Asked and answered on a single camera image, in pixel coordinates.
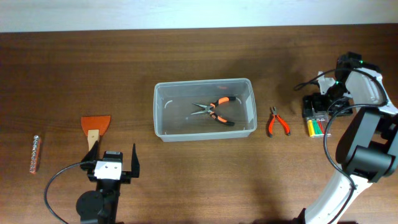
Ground clear box coloured tubes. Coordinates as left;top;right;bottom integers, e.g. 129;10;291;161
303;110;329;138

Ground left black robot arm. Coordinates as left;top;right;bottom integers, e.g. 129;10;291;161
76;141;140;223

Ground clear plastic container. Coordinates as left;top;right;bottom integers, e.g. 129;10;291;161
153;78;257;142

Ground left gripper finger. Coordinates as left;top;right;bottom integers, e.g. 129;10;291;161
131;144;140;178
81;141;99;162

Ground small red handled pliers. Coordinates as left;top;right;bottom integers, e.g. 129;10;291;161
267;106;292;138

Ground white camera box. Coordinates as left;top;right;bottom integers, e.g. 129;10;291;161
94;161;122;180
316;75;336;95

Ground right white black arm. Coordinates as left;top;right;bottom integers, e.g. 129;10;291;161
293;52;397;224

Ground orange scraper wooden handle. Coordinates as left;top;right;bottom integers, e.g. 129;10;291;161
80;115;111;151

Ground left black cable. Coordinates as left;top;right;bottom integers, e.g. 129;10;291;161
44;161;94;224

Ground right white camera box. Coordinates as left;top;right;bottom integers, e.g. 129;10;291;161
316;75;336;95

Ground black cable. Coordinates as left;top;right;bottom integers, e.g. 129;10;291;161
294;67;389;224
44;161;94;224

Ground left white camera box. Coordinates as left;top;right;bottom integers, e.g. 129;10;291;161
94;161;122;180

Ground orange socket bit rail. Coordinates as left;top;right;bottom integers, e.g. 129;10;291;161
29;135;42;174

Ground right black cable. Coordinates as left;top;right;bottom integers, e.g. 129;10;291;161
294;67;389;224

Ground orange black long-nose pliers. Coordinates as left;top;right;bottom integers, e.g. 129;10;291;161
192;96;236;126

